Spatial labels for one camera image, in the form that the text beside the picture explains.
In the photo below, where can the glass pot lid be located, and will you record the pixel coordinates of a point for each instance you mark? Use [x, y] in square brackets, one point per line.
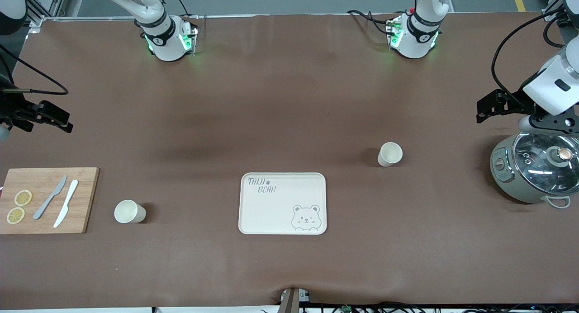
[543, 163]

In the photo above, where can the grey green cooking pot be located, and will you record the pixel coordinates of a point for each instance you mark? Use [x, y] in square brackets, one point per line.
[509, 177]

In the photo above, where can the cream bear print tray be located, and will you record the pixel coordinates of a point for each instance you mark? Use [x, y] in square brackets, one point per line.
[282, 203]

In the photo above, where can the grey plastic knife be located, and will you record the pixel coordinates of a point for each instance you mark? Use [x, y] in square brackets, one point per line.
[49, 197]

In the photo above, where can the lemon slice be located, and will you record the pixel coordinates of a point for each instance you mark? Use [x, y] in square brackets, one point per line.
[23, 197]
[15, 215]

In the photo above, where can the aluminium frame profile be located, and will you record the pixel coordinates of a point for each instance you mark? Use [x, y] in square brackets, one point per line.
[49, 7]
[554, 5]

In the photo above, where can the white plastic knife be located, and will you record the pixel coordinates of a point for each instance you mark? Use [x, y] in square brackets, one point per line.
[66, 203]

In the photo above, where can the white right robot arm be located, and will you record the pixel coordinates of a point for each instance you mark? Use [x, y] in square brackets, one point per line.
[165, 39]

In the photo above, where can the grey table edge bracket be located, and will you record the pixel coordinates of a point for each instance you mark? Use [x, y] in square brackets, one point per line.
[293, 300]

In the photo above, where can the bamboo cutting board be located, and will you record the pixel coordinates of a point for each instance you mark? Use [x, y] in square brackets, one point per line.
[45, 213]

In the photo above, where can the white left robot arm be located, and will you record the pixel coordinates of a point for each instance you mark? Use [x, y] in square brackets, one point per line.
[549, 84]

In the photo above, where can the white IKEA cup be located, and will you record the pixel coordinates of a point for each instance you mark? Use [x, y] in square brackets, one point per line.
[126, 211]
[389, 154]

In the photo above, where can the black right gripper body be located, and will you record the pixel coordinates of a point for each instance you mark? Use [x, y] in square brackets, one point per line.
[12, 106]

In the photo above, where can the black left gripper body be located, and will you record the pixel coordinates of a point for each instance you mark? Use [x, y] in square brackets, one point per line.
[514, 104]

